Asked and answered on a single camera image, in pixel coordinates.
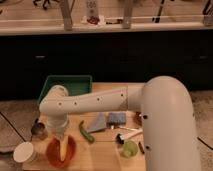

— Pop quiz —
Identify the red bowl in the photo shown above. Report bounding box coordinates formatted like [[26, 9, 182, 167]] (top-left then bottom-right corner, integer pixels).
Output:
[[45, 136, 76, 169]]

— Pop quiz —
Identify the yellow banana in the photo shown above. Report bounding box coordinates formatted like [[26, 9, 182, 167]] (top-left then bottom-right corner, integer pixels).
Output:
[[60, 135, 68, 161]]

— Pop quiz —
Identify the dark red small object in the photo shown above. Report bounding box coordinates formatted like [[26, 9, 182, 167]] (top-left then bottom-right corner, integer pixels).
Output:
[[134, 112, 142, 126]]

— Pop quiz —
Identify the green chili pepper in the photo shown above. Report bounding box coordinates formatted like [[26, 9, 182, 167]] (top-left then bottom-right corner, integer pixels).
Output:
[[78, 121, 95, 143]]

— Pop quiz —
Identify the white round container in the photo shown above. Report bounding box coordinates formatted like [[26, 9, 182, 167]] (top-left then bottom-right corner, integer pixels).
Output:
[[13, 142, 36, 163]]

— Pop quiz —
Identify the small black stick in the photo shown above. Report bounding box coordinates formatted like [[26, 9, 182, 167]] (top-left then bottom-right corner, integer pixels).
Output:
[[138, 142, 145, 155]]

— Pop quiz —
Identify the silver metal cup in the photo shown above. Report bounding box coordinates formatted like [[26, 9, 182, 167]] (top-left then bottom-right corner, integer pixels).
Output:
[[31, 120, 47, 140]]

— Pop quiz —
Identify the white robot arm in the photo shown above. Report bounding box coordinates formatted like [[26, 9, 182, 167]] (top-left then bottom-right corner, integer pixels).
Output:
[[39, 76, 202, 171]]

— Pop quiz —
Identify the grey cloth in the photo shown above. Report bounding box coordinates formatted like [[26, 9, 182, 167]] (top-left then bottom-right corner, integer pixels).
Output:
[[87, 113, 107, 133]]

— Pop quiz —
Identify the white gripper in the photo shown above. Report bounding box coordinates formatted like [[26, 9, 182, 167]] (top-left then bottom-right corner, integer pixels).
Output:
[[47, 115, 69, 140]]

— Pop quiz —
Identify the white handled brush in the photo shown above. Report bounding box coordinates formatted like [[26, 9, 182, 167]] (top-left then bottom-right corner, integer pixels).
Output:
[[115, 129, 143, 144]]

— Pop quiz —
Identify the wooden cutting board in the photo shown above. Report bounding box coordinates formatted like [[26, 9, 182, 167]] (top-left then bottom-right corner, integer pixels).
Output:
[[21, 82, 148, 171]]

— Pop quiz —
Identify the green tray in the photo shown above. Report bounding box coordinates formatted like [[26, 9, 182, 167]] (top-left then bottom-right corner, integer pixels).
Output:
[[38, 75, 92, 103]]

